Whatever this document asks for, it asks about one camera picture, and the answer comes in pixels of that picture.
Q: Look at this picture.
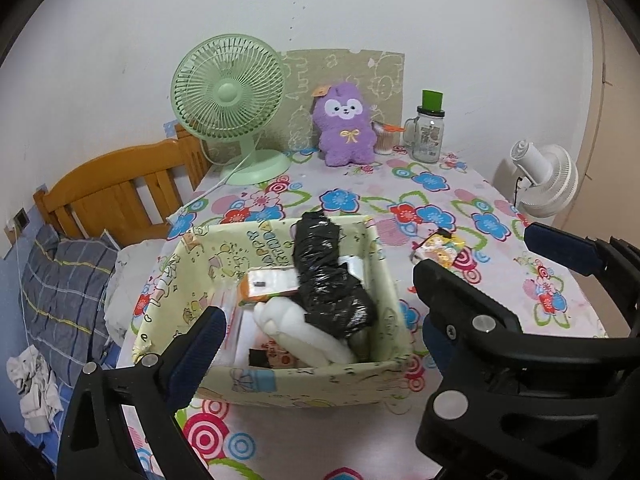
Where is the black plastic bag bundle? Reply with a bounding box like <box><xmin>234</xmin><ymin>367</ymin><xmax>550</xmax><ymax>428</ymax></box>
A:
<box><xmin>293</xmin><ymin>211</ymin><xmax>378</xmax><ymax>340</ymax></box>

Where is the yellow cartoon tissue pack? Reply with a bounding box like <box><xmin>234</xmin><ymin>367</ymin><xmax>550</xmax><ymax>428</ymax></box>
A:
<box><xmin>411</xmin><ymin>228</ymin><xmax>465</xmax><ymax>268</ymax></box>

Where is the beige door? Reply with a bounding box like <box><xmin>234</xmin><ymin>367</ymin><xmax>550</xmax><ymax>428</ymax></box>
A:
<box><xmin>554</xmin><ymin>0</ymin><xmax>640</xmax><ymax>338</ymax></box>

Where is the toothpick jar orange lid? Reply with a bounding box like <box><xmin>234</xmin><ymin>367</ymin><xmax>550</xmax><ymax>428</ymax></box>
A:
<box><xmin>372</xmin><ymin>122</ymin><xmax>404</xmax><ymax>155</ymax></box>

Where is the beige cartoon cardboard panel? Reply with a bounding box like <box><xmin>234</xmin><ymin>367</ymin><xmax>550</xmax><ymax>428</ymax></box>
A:
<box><xmin>262</xmin><ymin>49</ymin><xmax>405</xmax><ymax>152</ymax></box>

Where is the clear zip bag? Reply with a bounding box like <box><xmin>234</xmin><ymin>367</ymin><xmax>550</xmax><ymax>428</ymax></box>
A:
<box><xmin>213</xmin><ymin>282</ymin><xmax>257</xmax><ymax>367</ymax></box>

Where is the purple plush bunny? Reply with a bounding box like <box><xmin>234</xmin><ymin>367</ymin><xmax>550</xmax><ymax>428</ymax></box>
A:
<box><xmin>311</xmin><ymin>81</ymin><xmax>376</xmax><ymax>167</ymax></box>

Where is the crumpled white patterned cloth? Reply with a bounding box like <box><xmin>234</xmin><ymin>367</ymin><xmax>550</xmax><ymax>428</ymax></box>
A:
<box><xmin>6</xmin><ymin>346</ymin><xmax>63</xmax><ymax>434</ymax></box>

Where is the white pillow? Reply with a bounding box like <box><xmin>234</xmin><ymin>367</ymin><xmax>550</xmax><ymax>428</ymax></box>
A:
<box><xmin>104</xmin><ymin>240</ymin><xmax>164</xmax><ymax>347</ymax></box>

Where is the green desk fan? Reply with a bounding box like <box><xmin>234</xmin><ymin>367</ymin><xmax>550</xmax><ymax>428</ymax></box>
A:
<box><xmin>170</xmin><ymin>34</ymin><xmax>290</xmax><ymax>185</ymax></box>

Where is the wooden bed headboard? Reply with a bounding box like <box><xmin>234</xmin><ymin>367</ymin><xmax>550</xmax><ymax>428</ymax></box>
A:
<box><xmin>32</xmin><ymin>126</ymin><xmax>210</xmax><ymax>246</ymax></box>

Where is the glass jar green lid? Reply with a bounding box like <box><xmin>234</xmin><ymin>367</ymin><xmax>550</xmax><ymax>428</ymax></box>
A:
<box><xmin>402</xmin><ymin>89</ymin><xmax>445</xmax><ymax>164</ymax></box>

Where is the cream cartoon fabric storage box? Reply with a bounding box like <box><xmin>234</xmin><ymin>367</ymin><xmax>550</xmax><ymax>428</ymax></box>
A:
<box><xmin>132</xmin><ymin>211</ymin><xmax>413</xmax><ymax>408</ymax></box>

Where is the pink pig tissue pack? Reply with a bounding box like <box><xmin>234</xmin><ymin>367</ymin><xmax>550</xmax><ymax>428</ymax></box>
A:
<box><xmin>248</xmin><ymin>340</ymin><xmax>307</xmax><ymax>370</ymax></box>

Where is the grey plaid pillow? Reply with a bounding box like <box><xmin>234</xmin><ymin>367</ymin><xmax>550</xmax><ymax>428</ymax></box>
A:
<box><xmin>21</xmin><ymin>224</ymin><xmax>117</xmax><ymax>388</ymax></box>

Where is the green orange tissue pack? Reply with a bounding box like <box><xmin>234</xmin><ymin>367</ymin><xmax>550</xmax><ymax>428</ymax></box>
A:
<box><xmin>238</xmin><ymin>266</ymin><xmax>299</xmax><ymax>304</ymax></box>

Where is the floral tablecloth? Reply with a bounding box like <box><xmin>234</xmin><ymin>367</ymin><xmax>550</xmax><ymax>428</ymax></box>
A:
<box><xmin>119</xmin><ymin>150</ymin><xmax>604</xmax><ymax>479</ymax></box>

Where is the white circulator fan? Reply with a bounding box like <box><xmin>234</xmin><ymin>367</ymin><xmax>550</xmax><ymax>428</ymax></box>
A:
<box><xmin>510</xmin><ymin>140</ymin><xmax>579</xmax><ymax>219</ymax></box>

